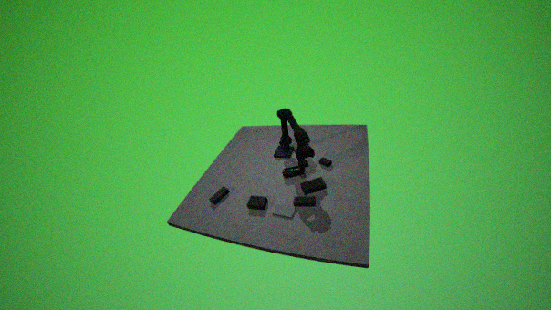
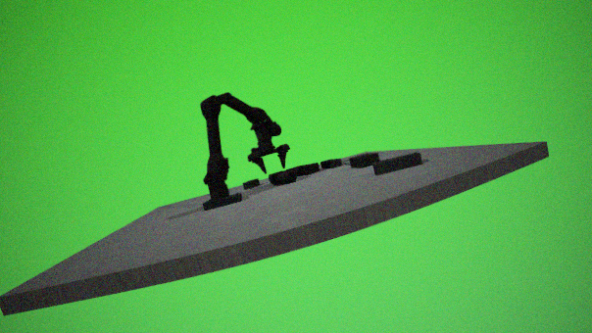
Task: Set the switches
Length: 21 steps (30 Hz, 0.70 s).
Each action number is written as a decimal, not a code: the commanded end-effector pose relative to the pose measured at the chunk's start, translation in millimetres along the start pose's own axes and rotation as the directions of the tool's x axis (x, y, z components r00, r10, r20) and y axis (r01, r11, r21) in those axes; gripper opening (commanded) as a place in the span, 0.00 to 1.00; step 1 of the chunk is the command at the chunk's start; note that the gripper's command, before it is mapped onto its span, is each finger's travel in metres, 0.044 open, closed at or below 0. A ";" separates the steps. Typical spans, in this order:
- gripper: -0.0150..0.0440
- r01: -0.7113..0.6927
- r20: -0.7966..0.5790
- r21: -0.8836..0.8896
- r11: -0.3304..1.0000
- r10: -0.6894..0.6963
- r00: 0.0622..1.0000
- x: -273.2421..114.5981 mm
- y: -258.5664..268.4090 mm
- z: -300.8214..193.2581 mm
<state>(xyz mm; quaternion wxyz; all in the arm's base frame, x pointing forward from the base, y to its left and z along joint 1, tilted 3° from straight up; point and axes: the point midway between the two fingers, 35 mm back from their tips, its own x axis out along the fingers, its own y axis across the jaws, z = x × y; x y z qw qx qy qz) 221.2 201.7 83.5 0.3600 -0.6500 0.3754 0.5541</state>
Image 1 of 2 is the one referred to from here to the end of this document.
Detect dark grey controller unit with green rocker switches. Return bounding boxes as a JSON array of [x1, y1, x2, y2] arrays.
[[282, 166, 305, 178]]

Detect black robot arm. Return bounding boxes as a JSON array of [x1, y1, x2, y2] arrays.
[[276, 108, 316, 158]]

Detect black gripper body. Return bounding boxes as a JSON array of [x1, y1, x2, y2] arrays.
[[295, 149, 308, 168]]

